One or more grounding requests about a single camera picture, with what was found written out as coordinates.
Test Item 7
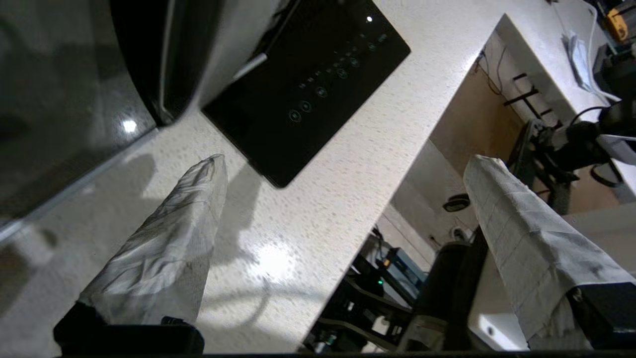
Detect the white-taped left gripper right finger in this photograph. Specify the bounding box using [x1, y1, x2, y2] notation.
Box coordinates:
[463, 155, 636, 352]

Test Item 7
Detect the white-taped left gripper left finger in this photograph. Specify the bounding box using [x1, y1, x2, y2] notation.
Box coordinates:
[54, 154, 229, 355]

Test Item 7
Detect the dark glass microwave door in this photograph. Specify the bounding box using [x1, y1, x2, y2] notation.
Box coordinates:
[0, 0, 174, 242]

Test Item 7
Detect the black robot torso column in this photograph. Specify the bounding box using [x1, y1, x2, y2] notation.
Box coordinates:
[397, 226, 490, 354]

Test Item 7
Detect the white paper stack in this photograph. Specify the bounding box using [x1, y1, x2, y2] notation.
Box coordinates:
[564, 30, 604, 97]

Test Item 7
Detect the black induction cooktop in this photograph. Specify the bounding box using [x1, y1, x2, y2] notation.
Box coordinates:
[201, 0, 412, 189]

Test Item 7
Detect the yellow tool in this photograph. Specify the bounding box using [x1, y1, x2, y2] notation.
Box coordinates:
[605, 6, 631, 44]

